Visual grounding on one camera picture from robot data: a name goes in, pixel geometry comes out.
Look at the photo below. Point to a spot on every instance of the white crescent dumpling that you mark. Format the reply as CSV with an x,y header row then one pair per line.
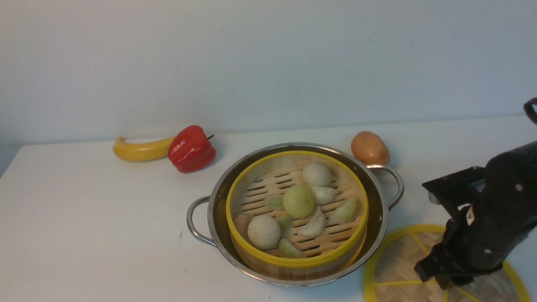
x,y
315,226

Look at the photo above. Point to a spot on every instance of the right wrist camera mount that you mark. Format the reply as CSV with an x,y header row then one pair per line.
x,y
457,191

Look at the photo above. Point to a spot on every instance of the green dumpling right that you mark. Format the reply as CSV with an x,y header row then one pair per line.
x,y
346,212

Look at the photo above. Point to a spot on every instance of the white round bun front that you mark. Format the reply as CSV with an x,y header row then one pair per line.
x,y
264,233

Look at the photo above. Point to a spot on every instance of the yellow banana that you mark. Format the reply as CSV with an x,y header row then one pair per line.
x,y
141,152

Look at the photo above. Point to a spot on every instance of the pale green round bun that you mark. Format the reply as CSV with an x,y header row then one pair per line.
x,y
299,201

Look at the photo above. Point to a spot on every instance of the red bell pepper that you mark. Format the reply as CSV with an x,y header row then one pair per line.
x,y
191,150

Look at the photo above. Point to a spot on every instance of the brown potato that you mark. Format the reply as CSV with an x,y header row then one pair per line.
x,y
370,149

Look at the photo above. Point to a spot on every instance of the green dumpling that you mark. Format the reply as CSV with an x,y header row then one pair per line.
x,y
274,202
287,250
346,212

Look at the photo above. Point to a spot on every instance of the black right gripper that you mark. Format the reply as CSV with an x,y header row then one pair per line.
x,y
471,246

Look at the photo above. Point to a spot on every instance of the stainless steel pot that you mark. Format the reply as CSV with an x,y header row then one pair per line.
x,y
383,184

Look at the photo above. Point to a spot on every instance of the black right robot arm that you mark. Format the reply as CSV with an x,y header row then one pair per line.
x,y
492,210

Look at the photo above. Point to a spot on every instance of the woven bamboo steamer lid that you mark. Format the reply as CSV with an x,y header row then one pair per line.
x,y
389,275

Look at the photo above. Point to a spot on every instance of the white round bun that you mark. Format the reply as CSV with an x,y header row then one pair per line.
x,y
317,174
264,233

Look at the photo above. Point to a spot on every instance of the white pleated dumpling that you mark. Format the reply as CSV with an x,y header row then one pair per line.
x,y
323,195

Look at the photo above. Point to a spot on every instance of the green dumpling front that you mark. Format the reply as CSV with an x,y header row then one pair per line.
x,y
287,250

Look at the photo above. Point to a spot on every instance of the green dumpling left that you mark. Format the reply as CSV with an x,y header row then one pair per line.
x,y
274,202

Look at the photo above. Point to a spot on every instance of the bamboo steamer basket yellow rim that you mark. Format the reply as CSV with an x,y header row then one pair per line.
x,y
240,199

